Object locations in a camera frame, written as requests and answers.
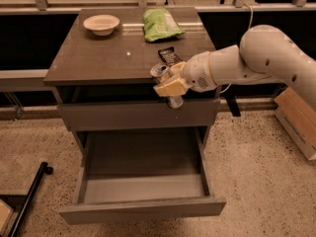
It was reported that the white paper bowl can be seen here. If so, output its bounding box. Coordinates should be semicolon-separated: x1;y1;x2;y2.
83;15;119;37

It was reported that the white cable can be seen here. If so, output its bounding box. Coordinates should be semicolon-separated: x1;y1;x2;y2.
218;3;254;95

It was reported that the grey drawer cabinet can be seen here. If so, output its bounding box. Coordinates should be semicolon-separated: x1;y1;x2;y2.
42;6;229;225

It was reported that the black metal stand leg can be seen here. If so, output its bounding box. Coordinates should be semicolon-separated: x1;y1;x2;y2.
8;162;53;237

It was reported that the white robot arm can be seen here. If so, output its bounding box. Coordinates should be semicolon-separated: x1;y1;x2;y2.
154;25;316;109

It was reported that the black snack bar wrapper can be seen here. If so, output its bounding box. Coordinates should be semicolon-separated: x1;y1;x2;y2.
158;46;182;66

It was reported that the black bracket under rail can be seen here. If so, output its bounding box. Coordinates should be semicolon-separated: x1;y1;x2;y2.
224;92;241;117

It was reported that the open grey middle drawer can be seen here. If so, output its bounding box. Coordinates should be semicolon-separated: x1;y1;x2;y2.
59;127;226;224

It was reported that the cardboard box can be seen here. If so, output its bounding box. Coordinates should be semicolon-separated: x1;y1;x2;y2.
275;88;316;161

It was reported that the redbull can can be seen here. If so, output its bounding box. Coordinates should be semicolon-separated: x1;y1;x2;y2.
149;62;185;110

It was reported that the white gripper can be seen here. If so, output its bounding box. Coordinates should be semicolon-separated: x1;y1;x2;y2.
154;51;217;97

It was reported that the grey top drawer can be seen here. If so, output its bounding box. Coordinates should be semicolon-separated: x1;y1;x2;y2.
58;99;219;131

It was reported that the green chip bag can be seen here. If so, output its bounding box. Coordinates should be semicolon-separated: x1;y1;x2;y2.
142;8;185;42

